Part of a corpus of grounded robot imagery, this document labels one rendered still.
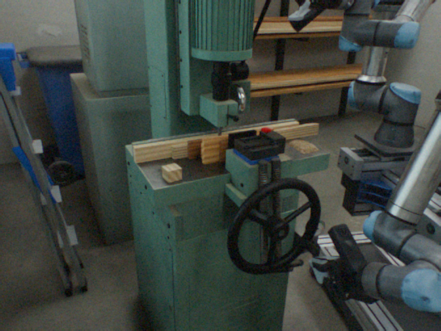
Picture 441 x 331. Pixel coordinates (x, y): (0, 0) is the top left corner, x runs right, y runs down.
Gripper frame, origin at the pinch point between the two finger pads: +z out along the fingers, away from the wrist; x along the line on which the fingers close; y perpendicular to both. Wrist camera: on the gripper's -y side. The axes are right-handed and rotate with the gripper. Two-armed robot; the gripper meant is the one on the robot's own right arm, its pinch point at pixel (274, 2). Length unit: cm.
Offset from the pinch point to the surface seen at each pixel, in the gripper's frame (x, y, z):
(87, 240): -11, -169, 50
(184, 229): 42, -44, 32
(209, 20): 1.4, -4.4, 19.1
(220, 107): 14.6, -24.2, 15.1
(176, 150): 19, -37, 28
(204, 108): 8.5, -31.9, 16.0
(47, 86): -115, -147, 54
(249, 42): 6.1, -8.1, 7.5
